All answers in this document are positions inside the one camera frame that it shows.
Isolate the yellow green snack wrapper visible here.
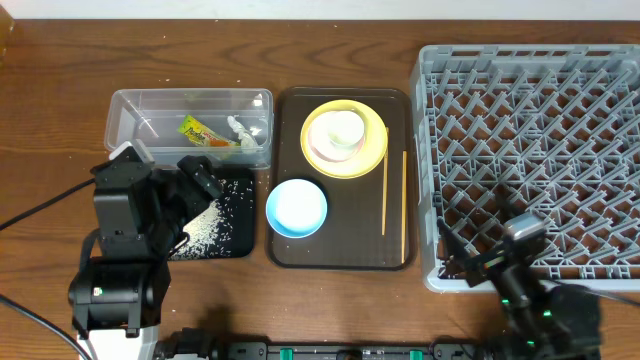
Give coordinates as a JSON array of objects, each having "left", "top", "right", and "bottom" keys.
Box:
[{"left": 177, "top": 115, "right": 238, "bottom": 147}]

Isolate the light blue bowl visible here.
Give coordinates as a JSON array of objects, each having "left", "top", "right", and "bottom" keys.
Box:
[{"left": 265, "top": 179, "right": 328, "bottom": 239}]

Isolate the wooden chopstick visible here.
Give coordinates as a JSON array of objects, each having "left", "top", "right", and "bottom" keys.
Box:
[
  {"left": 401, "top": 150, "right": 408, "bottom": 265},
  {"left": 381, "top": 127, "right": 389, "bottom": 237}
]

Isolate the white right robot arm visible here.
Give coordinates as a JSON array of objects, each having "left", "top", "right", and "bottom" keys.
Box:
[{"left": 437, "top": 213, "right": 601, "bottom": 359}]

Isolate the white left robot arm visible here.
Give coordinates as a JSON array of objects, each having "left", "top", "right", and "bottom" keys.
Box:
[{"left": 68, "top": 154, "right": 222, "bottom": 359}]

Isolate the grey dishwasher rack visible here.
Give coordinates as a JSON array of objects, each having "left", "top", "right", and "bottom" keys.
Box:
[{"left": 410, "top": 44, "right": 639, "bottom": 293}]

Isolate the spilled rice pile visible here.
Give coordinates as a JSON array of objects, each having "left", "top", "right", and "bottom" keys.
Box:
[{"left": 169, "top": 177, "right": 254, "bottom": 261}]

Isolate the clear plastic bin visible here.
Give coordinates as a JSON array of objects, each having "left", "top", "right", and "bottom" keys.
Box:
[{"left": 104, "top": 88, "right": 274, "bottom": 169}]

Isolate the black tray bin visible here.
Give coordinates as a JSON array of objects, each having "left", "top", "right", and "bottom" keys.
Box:
[{"left": 167, "top": 167, "right": 257, "bottom": 261}]

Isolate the dark brown serving tray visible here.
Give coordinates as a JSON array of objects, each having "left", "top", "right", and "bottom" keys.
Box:
[{"left": 267, "top": 87, "right": 417, "bottom": 271}]

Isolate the yellow plate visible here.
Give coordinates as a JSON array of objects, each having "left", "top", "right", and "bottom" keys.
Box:
[{"left": 300, "top": 99, "right": 387, "bottom": 179}]

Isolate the white cup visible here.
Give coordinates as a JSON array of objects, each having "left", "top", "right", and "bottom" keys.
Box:
[{"left": 327, "top": 110, "right": 365, "bottom": 148}]

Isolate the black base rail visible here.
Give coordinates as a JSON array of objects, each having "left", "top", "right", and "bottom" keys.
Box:
[{"left": 151, "top": 328, "right": 490, "bottom": 360}]

